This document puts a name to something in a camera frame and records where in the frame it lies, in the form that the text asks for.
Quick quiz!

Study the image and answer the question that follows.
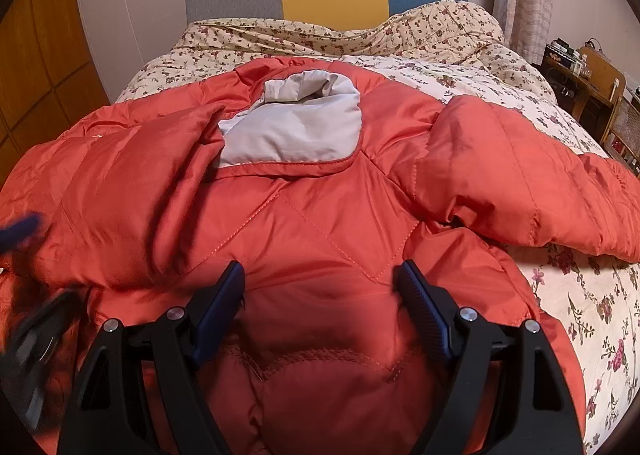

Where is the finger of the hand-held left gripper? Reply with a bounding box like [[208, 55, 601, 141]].
[[0, 212, 43, 254]]

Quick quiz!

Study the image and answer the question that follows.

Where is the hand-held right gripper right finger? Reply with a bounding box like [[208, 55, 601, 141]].
[[395, 259, 583, 455]]

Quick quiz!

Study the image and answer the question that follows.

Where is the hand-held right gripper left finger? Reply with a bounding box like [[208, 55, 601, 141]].
[[57, 260, 247, 455]]

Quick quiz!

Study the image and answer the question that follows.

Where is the orange down jacket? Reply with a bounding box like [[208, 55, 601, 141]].
[[0, 58, 640, 455]]

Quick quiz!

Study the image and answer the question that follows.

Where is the large-flower floral quilt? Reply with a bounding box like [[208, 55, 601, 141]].
[[345, 54, 640, 455]]

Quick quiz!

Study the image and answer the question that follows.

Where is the wooden wardrobe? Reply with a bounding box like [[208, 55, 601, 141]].
[[0, 0, 111, 186]]

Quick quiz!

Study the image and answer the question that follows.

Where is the wooden desk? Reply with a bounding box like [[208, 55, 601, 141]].
[[542, 38, 626, 136]]

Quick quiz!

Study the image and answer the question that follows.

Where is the small-flower floral duvet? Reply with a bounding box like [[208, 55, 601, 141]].
[[116, 0, 558, 103]]

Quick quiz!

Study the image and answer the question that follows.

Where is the black box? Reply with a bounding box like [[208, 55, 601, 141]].
[[547, 40, 581, 67]]

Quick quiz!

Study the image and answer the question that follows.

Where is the wooden board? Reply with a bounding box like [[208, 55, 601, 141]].
[[579, 46, 626, 102]]

